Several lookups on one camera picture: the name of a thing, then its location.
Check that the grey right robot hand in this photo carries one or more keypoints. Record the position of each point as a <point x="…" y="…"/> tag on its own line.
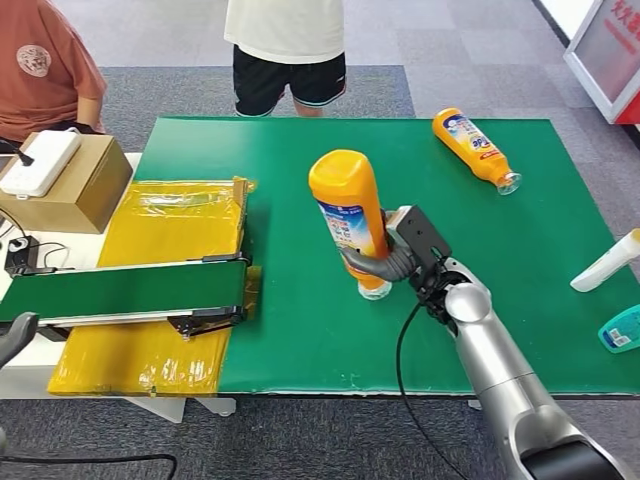
<point x="385" y="267"/>

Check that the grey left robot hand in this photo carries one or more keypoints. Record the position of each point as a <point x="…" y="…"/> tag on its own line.
<point x="17" y="331"/>

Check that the orange detergent bottle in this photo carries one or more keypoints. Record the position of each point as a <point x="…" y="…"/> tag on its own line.
<point x="470" y="149"/>
<point x="345" y="185"/>

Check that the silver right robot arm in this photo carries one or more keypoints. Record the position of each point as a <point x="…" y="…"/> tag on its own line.
<point x="490" y="358"/>

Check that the white plastic bottle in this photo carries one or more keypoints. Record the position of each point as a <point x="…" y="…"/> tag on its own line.
<point x="602" y="267"/>

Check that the teal spray bottle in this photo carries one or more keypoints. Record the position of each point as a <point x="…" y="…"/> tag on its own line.
<point x="623" y="331"/>

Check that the black power adapter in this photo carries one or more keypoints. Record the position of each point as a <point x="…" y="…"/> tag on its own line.
<point x="25" y="258"/>

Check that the green conveyor belt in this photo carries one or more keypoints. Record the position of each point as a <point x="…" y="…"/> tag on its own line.
<point x="125" y="291"/>

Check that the green table mat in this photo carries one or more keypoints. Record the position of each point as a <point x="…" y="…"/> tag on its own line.
<point x="280" y="331"/>

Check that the white flat device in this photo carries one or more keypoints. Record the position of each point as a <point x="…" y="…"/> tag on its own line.
<point x="42" y="162"/>

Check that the brown cardboard box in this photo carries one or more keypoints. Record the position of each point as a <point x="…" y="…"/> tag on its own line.
<point x="92" y="189"/>

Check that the white table foot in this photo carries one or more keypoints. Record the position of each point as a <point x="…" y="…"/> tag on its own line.
<point x="162" y="407"/>

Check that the yellow plastic-wrapped board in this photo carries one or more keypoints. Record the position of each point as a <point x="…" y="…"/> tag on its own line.
<point x="170" y="225"/>

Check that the seated person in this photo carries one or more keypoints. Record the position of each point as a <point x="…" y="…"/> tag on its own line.
<point x="35" y="93"/>

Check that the standing person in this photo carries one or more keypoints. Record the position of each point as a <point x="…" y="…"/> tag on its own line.
<point x="285" y="26"/>

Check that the white red sign board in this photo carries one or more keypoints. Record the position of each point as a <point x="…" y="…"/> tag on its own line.
<point x="605" y="60"/>

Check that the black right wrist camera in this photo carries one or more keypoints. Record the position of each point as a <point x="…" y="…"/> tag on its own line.
<point x="423" y="235"/>

